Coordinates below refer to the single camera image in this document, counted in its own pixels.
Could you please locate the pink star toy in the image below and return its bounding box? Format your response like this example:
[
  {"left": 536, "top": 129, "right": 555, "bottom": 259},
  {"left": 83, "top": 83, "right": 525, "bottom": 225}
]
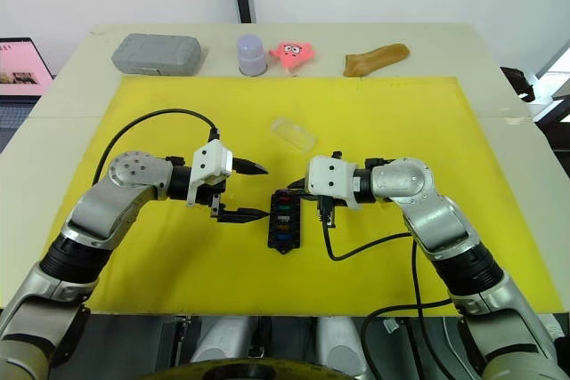
[{"left": 267, "top": 40, "right": 319, "bottom": 76}]

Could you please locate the clear plastic fuse box cover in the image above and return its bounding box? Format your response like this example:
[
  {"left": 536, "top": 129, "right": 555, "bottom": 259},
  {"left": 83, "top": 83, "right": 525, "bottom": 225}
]
[{"left": 269, "top": 117, "right": 319, "bottom": 152}]

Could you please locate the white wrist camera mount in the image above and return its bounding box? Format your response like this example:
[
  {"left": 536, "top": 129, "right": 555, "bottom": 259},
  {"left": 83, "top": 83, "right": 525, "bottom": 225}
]
[
  {"left": 185, "top": 139, "right": 235, "bottom": 208},
  {"left": 305, "top": 155, "right": 362, "bottom": 212}
]

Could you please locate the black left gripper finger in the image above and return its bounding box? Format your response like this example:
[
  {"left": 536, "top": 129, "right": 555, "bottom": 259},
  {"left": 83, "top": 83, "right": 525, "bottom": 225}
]
[
  {"left": 232, "top": 158, "right": 271, "bottom": 176},
  {"left": 217, "top": 207, "right": 269, "bottom": 225}
]

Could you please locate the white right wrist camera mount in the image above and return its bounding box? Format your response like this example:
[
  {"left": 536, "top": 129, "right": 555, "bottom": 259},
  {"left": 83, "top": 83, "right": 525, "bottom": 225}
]
[{"left": 305, "top": 155, "right": 362, "bottom": 212}]

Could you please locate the grey plastic tool case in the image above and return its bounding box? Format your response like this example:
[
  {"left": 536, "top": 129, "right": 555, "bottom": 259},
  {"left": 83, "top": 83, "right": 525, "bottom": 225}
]
[{"left": 110, "top": 32, "right": 210, "bottom": 77}]

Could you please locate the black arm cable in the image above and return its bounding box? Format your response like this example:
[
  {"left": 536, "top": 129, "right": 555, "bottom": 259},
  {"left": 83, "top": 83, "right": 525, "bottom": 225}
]
[
  {"left": 316, "top": 201, "right": 456, "bottom": 380},
  {"left": 90, "top": 108, "right": 223, "bottom": 186}
]

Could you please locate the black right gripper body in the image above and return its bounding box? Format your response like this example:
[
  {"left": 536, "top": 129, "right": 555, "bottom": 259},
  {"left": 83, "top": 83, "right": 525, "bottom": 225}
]
[{"left": 306, "top": 194, "right": 346, "bottom": 211}]

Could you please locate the silver rounded robot leg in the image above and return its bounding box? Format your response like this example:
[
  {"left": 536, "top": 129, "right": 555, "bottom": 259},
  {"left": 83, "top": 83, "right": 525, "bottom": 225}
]
[
  {"left": 316, "top": 316, "right": 371, "bottom": 377},
  {"left": 190, "top": 316, "right": 256, "bottom": 364}
]

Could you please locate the black object beside table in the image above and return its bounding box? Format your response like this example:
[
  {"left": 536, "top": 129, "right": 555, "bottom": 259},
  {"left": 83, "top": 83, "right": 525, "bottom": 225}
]
[{"left": 500, "top": 66, "right": 538, "bottom": 103}]

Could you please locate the open laptop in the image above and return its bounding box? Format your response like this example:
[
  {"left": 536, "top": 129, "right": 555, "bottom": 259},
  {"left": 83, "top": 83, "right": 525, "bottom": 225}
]
[{"left": 0, "top": 36, "right": 57, "bottom": 155}]

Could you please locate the yellow and black round base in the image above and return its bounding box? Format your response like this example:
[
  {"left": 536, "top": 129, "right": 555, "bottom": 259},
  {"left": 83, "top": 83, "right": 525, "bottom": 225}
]
[{"left": 141, "top": 354, "right": 358, "bottom": 380}]

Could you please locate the black fuse box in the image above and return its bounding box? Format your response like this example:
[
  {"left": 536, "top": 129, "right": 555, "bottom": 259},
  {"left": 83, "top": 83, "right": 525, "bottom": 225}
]
[{"left": 266, "top": 190, "right": 305, "bottom": 255}]

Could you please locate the lilac plastic cup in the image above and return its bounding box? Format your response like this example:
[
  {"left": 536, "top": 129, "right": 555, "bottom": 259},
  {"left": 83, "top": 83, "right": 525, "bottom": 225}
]
[{"left": 236, "top": 33, "right": 270, "bottom": 77}]

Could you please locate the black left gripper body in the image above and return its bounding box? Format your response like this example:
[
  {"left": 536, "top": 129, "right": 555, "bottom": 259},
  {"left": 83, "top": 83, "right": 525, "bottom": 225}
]
[{"left": 195, "top": 177, "right": 228, "bottom": 221}]

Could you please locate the brown bread-shaped toy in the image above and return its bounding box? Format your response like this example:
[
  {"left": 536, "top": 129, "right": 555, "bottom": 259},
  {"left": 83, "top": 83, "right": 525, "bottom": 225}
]
[{"left": 342, "top": 42, "right": 411, "bottom": 78}]

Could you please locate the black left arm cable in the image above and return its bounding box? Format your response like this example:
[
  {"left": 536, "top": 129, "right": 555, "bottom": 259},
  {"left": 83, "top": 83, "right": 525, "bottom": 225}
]
[{"left": 90, "top": 108, "right": 223, "bottom": 186}]

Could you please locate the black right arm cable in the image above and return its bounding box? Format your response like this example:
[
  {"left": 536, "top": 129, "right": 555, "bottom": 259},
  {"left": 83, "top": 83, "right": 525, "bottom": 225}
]
[{"left": 316, "top": 201, "right": 456, "bottom": 380}]

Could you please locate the yellow table mat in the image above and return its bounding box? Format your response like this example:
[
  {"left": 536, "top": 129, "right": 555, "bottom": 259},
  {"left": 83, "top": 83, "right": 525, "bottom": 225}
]
[{"left": 84, "top": 76, "right": 554, "bottom": 319}]

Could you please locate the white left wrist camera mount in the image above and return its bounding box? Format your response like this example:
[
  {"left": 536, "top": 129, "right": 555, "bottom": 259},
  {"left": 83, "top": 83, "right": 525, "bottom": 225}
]
[{"left": 185, "top": 139, "right": 235, "bottom": 208}]

